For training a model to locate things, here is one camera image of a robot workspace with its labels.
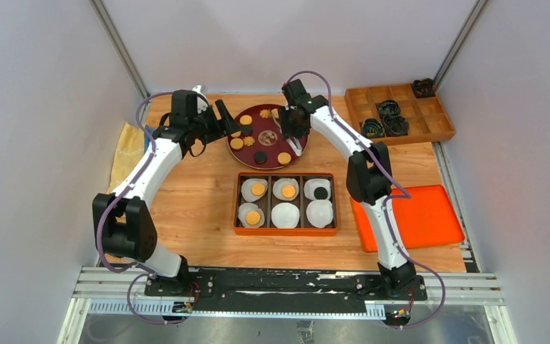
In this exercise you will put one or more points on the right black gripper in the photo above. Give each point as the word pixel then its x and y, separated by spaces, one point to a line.
pixel 288 130

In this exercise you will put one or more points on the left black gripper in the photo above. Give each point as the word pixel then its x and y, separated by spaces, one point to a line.
pixel 228 126

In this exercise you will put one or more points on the dark red round plate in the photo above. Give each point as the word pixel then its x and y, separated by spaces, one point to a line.
pixel 267 138

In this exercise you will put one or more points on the black sandwich cookie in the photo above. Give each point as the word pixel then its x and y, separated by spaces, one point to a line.
pixel 260 157
pixel 246 130
pixel 321 193

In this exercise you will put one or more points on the metal tongs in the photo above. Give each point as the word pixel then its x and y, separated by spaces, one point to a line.
pixel 293 143

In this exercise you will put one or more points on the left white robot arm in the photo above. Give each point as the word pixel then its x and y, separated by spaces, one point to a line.
pixel 125 234

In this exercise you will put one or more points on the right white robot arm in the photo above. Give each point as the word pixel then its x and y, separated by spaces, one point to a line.
pixel 369 178

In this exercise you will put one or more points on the yellow flower cookie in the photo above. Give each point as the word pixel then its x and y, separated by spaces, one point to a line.
pixel 248 141
pixel 266 113

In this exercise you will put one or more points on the white paper cup top right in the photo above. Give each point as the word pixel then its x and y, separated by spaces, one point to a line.
pixel 312 183

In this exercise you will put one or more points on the white paper cup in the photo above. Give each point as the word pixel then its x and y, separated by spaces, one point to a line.
pixel 279 183
pixel 244 209
pixel 285 216
pixel 312 183
pixel 246 189
pixel 320 213

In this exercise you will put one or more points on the white paper cup top left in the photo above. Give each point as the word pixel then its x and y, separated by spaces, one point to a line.
pixel 246 189

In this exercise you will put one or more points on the white paper cup top middle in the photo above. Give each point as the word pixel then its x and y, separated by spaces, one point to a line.
pixel 279 183

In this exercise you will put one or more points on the black paper cup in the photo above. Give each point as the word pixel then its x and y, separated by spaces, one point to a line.
pixel 388 108
pixel 372 128
pixel 395 125

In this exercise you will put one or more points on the blue cloth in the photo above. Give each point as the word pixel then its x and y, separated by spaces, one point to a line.
pixel 148 134

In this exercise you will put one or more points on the white paper cup bottom left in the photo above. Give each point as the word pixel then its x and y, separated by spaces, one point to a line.
pixel 244 209

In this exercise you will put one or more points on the orange compartment box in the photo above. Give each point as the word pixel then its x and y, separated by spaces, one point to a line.
pixel 267 202

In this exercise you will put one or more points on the white paper cup bottom right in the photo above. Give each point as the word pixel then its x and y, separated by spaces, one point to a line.
pixel 320 213

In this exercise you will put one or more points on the white paper cup bottom middle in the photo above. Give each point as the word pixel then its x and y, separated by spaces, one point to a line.
pixel 285 216

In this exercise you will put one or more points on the yellow cloth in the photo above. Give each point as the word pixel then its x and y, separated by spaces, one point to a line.
pixel 129 151

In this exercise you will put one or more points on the black paper cup corner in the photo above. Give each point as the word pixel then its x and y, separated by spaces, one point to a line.
pixel 423 88

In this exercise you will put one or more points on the wooden compartment organizer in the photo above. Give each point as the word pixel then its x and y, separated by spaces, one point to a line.
pixel 428 120

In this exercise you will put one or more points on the orange box lid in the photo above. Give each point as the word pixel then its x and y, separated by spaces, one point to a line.
pixel 427 219

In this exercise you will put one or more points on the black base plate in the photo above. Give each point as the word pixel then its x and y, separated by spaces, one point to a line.
pixel 284 291

